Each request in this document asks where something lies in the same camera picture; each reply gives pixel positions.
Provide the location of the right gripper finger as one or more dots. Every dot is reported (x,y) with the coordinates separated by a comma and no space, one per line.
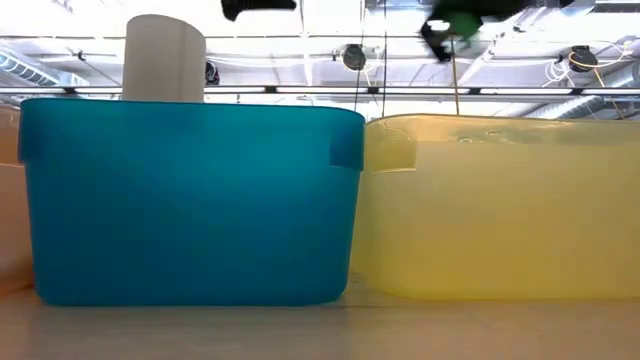
(436,45)

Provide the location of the blue plastic bin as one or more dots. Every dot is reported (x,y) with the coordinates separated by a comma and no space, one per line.
(190,210)

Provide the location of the yellow translucent plastic bin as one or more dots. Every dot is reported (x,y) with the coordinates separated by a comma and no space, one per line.
(500,215)

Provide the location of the silver ventilation duct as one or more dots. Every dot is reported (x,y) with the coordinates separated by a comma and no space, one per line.
(575,107)
(30,67)

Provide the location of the grey horizontal ceiling beam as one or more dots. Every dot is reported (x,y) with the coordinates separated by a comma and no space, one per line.
(300,90)

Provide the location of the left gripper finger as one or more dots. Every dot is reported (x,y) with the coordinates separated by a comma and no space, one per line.
(270,4)

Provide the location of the orange translucent plastic bin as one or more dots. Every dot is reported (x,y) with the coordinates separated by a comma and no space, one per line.
(12,215)

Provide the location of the white cylindrical lamp shade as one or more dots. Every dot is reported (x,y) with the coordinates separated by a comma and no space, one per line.
(165,60)

